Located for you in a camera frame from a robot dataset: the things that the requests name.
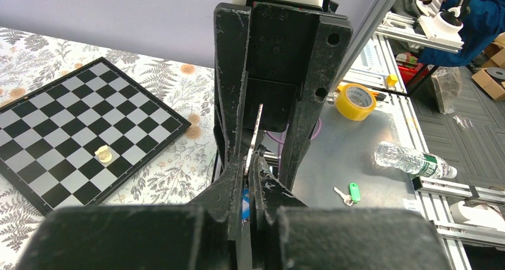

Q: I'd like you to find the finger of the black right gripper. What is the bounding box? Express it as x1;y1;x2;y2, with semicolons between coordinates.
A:
276;63;332;194
214;63;252;182

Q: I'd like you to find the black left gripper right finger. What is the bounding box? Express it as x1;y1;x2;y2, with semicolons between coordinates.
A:
251;154;456;269

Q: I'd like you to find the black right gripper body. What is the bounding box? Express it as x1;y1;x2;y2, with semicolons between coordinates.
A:
213;0;354;103

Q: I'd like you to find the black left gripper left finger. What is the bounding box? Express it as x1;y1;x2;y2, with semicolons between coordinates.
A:
35;157;243;269

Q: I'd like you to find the blue key tag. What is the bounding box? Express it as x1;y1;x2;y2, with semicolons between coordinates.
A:
241;187;250;222

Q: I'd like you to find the yellow tape roll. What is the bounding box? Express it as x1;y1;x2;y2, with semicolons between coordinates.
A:
335;83;377;122

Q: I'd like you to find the green tagged key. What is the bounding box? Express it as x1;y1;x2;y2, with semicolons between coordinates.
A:
333;182;361;207

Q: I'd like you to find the white chess piece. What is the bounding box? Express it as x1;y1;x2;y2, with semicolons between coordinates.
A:
95;145;113;164

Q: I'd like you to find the clear plastic bottle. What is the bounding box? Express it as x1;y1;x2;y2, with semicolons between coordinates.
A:
374;141;457;179

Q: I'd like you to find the person in blue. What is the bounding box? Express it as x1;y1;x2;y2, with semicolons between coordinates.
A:
406;0;505;68

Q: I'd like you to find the black white chessboard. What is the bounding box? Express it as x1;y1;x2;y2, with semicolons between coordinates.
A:
1;57;190;214

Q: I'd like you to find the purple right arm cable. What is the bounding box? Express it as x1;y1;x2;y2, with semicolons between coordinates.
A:
264;114;325;154

